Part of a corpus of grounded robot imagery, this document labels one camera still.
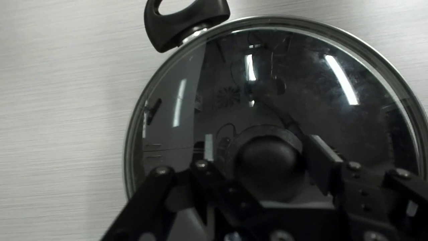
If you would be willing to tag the glass pot lid black knob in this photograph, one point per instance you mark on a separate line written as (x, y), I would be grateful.
(243, 94)

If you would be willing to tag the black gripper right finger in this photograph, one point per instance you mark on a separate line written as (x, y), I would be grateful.
(375, 206)

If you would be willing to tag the black cooking pot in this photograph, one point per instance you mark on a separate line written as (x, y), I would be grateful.
(167, 31)

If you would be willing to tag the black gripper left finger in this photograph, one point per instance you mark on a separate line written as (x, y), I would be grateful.
(151, 212)

